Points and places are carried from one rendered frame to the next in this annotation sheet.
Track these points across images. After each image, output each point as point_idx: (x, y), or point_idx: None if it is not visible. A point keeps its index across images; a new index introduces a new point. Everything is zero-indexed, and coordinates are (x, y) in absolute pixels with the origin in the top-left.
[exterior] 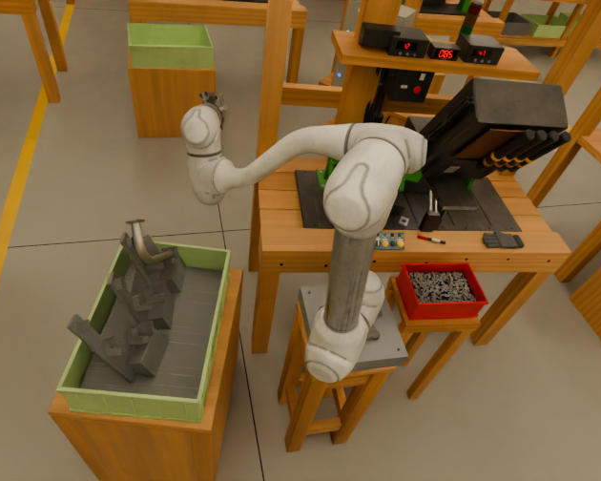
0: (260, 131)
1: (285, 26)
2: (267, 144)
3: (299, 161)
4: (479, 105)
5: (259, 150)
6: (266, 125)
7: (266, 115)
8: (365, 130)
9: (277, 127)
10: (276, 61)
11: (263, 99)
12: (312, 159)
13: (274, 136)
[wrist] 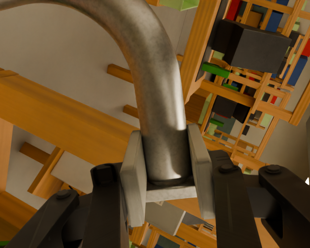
0: (59, 113)
1: (263, 242)
2: (31, 116)
3: None
4: None
5: (20, 94)
6: (69, 129)
7: (88, 136)
8: None
9: (63, 147)
10: (196, 197)
11: (123, 143)
12: (3, 171)
13: (45, 135)
